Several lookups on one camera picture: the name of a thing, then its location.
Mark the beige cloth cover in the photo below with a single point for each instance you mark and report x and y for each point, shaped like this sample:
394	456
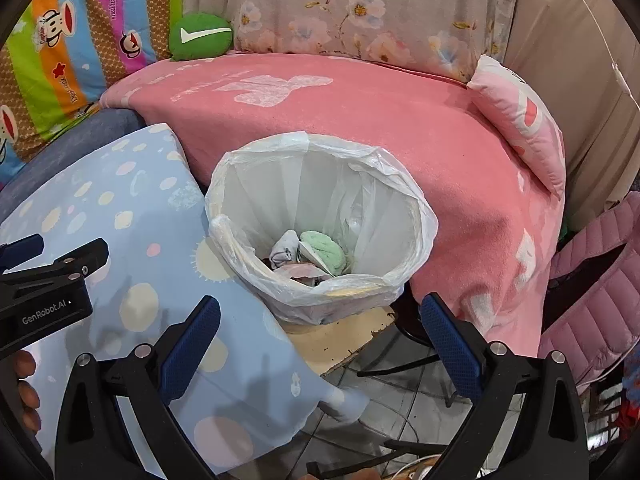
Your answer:
575	110

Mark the trash bin with white bag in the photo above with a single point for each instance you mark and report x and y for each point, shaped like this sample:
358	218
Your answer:
380	210

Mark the grey floral blanket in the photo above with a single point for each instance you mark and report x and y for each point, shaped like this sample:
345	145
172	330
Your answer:
350	5

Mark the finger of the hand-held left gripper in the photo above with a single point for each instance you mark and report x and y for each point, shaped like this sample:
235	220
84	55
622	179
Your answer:
85	257
25	249

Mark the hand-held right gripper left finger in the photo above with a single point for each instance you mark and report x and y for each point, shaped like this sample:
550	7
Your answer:
192	345

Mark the green round cushion white swoosh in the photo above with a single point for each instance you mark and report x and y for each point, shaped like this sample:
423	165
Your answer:
200	37

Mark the light blue dotted pillow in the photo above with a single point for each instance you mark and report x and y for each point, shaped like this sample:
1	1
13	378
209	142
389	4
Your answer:
125	200

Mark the black metal frame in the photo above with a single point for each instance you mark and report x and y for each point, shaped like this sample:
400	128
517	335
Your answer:
415	334

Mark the pink blanket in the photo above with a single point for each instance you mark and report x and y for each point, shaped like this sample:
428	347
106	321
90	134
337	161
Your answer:
450	160

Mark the pink puffer jacket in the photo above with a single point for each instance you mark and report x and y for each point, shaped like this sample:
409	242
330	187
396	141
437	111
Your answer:
595	285

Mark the person's left hand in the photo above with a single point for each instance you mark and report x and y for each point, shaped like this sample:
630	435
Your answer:
27	395

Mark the small pink pillow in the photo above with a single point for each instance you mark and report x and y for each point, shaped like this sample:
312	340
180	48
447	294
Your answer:
520	115

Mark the wooden board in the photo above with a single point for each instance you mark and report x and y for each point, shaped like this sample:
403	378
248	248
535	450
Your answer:
330	345

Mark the striped cartoon monkey blanket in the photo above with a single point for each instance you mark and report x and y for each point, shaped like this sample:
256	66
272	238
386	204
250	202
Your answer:
75	50

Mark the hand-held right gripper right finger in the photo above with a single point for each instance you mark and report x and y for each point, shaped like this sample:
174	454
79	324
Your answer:
452	345

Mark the mint green fluffy scrunchie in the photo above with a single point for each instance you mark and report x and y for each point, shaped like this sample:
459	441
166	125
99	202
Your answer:
322	252

